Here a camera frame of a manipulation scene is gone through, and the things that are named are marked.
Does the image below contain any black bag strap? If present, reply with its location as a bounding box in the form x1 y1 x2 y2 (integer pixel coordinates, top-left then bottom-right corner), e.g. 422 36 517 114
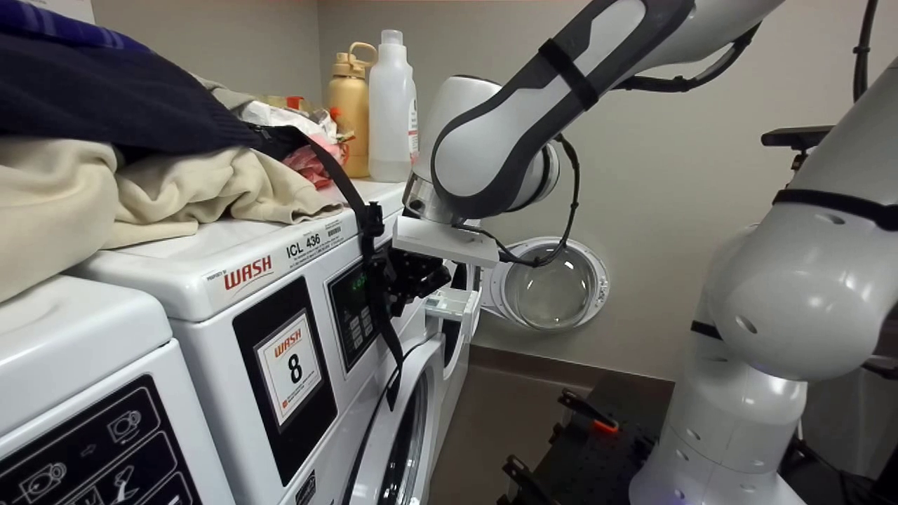
279 130 408 410

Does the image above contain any beige cloth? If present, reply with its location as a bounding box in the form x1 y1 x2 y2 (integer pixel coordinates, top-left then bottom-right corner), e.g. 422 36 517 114
0 138 352 305

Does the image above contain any red and white cloth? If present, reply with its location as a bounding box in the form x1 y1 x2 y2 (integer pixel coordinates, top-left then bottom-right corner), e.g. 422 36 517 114
237 93 354 193

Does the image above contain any white washing machine icon panel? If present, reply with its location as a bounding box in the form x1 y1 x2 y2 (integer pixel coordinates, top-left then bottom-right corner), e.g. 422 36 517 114
0 274 237 505

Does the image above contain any white plastic bottle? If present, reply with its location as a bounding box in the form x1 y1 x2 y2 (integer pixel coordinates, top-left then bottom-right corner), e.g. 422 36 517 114
364 29 422 186

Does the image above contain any white WASH washing machine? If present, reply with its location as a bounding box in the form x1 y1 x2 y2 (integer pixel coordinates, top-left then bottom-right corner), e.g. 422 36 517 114
70 176 453 505

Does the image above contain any white washer door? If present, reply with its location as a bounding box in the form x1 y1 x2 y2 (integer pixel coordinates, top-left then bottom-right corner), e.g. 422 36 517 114
343 335 450 505

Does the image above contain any number 8 sticker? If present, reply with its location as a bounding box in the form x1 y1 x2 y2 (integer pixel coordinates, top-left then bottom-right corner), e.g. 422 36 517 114
253 312 325 430

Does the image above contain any round glass washer door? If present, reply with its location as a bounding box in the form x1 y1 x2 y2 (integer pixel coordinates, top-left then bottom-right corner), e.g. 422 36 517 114
481 234 613 335

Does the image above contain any black strap on forearm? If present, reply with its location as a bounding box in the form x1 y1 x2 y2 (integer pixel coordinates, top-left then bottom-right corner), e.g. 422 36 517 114
537 36 603 112

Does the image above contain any gold detergent bottle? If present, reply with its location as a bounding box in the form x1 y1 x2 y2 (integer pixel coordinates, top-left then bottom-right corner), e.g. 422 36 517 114
322 39 380 182

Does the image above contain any black chair armrest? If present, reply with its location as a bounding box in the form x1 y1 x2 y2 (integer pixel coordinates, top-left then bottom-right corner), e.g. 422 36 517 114
757 123 837 155

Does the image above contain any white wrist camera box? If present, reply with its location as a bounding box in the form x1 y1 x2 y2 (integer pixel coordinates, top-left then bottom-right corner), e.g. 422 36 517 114
389 213 505 272

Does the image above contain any white door handle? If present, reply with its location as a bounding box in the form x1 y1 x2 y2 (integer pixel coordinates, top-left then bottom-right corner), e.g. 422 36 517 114
423 286 482 325

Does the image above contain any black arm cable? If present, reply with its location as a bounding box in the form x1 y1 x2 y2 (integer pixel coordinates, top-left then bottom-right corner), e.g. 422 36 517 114
850 0 883 107
615 22 764 96

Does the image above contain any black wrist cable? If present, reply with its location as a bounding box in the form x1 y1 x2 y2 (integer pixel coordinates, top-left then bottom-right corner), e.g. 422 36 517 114
461 135 583 270

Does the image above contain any black clamp orange tip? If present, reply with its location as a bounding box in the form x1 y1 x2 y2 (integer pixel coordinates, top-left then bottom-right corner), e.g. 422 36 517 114
555 387 625 437

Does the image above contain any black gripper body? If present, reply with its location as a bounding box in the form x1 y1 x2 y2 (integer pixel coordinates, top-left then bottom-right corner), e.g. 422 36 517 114
401 246 454 298

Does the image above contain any black strap on arm base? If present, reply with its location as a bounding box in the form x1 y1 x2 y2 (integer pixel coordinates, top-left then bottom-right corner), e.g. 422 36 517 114
771 186 898 236

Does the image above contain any dark navy cloth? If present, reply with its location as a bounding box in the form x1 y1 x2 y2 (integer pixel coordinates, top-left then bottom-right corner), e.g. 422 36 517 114
0 0 302 169

